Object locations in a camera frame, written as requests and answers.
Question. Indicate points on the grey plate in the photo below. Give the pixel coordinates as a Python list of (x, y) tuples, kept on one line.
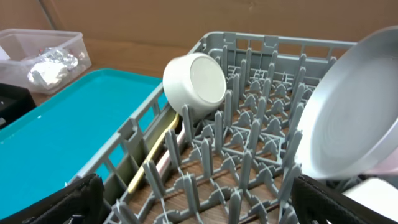
[(349, 124)]

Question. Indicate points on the grey dishwasher rack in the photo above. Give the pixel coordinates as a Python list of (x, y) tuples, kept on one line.
[(236, 165)]

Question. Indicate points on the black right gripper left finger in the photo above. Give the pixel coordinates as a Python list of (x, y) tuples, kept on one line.
[(79, 202)]

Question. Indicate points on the white tissue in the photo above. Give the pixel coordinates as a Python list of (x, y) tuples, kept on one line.
[(47, 75)]

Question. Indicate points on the red candy wrapper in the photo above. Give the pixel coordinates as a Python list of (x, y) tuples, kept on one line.
[(61, 56)]

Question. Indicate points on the white paper cup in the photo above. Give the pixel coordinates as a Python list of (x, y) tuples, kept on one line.
[(376, 194)]

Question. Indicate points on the teal plastic tray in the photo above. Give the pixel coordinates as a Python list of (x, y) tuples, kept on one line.
[(44, 149)]

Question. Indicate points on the pink plate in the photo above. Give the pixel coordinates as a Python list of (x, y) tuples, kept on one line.
[(386, 167)]

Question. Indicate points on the clear plastic bin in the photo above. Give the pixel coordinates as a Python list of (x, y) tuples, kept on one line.
[(20, 52)]

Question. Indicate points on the white plastic spoon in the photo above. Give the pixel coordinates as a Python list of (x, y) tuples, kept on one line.
[(164, 161)]

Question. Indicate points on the black tray bin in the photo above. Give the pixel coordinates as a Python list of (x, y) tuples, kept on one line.
[(15, 102)]

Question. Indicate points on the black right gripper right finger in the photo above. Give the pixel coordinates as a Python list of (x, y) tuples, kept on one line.
[(315, 202)]

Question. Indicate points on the yellow plastic spoon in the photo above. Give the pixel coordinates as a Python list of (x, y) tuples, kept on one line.
[(134, 183)]

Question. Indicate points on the bowl of rice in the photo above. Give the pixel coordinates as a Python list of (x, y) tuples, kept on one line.
[(196, 80)]

